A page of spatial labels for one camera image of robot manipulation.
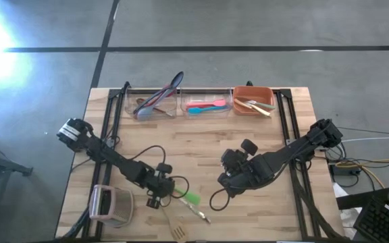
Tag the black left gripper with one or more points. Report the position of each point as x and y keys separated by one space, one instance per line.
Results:
x=160 y=185

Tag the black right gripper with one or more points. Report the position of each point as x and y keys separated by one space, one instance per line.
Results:
x=235 y=168

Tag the green silicone spatula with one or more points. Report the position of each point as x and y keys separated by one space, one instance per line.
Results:
x=192 y=198

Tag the pink silicone spatula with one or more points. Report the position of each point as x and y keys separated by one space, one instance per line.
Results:
x=219 y=102

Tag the teal silicone spatula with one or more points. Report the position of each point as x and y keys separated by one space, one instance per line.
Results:
x=194 y=110

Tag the red silicone spatula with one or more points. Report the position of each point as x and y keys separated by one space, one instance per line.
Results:
x=190 y=106

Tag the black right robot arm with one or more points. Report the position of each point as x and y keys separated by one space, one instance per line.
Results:
x=282 y=157

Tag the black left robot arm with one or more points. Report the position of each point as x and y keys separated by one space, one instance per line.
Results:
x=113 y=158

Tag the pink mesh utensil holder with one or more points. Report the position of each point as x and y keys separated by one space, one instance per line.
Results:
x=120 y=209

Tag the wooden slotted spatula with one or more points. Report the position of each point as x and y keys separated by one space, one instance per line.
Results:
x=180 y=233

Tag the orange plastic bin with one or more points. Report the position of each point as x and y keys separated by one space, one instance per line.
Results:
x=248 y=92

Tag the clear plastic bin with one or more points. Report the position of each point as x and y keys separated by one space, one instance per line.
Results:
x=201 y=94
x=130 y=92

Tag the white crumpled paper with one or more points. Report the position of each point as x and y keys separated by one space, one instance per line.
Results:
x=339 y=190

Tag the black power strip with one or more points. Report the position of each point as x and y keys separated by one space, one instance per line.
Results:
x=343 y=170

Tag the black laptop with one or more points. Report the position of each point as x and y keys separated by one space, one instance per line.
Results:
x=383 y=222

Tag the black aluminium table frame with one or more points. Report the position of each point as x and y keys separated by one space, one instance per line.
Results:
x=115 y=92

